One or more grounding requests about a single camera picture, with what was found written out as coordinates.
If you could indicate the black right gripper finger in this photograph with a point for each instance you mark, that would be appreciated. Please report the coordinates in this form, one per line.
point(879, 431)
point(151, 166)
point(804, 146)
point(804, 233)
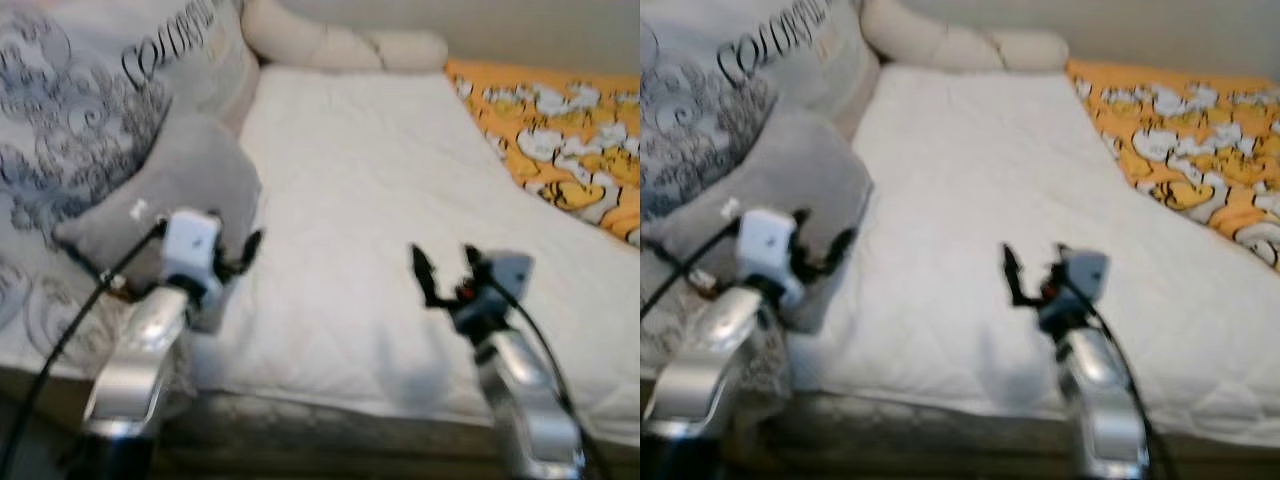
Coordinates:
point(1013, 275)
point(1060, 256)
point(422, 275)
point(471, 256)

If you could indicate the yellow orange cartoon blanket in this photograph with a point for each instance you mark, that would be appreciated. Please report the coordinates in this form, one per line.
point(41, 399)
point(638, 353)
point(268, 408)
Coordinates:
point(1170, 130)
point(540, 130)

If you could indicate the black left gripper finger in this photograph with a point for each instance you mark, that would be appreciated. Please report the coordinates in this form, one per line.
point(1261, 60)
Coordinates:
point(840, 250)
point(251, 250)

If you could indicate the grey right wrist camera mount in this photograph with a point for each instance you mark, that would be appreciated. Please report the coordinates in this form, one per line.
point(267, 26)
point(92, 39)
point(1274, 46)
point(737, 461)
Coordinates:
point(510, 272)
point(1088, 270)

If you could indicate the white quilted mattress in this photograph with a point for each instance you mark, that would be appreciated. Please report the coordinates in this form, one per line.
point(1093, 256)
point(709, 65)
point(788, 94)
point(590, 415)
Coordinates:
point(980, 200)
point(380, 200)

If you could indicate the cream twisted bolster pillow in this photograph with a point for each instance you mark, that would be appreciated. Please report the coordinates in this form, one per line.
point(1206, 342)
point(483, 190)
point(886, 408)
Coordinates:
point(940, 40)
point(320, 45)

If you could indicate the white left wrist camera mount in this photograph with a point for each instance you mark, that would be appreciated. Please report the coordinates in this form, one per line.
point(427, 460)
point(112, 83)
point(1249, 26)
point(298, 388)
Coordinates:
point(190, 240)
point(765, 240)

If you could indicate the small plain grey pillow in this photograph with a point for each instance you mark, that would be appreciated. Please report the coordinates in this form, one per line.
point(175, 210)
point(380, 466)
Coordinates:
point(800, 170)
point(180, 170)

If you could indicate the large grey printed pillow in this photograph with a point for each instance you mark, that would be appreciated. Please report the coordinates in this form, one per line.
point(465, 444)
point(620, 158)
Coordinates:
point(700, 100)
point(70, 120)

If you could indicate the grey bed base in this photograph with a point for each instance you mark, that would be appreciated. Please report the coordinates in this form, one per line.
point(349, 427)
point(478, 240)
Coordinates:
point(900, 440)
point(300, 440)

